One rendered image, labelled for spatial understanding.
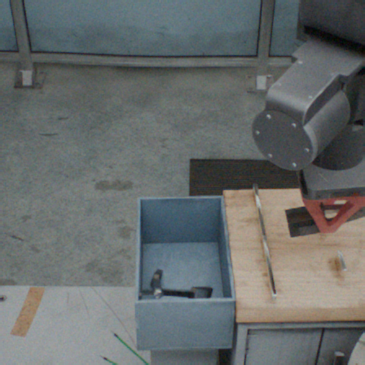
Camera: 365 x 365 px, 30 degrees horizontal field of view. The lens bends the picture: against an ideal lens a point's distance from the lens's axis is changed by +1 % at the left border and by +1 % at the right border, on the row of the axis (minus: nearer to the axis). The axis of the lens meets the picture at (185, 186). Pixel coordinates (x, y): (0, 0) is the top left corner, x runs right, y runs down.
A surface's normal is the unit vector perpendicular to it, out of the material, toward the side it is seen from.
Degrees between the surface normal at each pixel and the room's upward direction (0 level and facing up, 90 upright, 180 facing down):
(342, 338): 90
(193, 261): 0
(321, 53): 5
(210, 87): 0
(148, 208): 90
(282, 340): 90
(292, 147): 95
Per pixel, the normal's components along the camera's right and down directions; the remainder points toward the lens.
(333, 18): -0.62, 0.56
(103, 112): 0.01, -0.76
